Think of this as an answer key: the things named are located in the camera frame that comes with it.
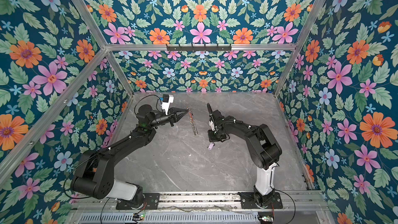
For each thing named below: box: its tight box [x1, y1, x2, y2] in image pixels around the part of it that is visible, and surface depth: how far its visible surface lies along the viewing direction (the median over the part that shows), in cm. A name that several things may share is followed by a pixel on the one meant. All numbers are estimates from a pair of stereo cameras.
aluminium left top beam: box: [0, 47, 109, 188], surface depth 61 cm
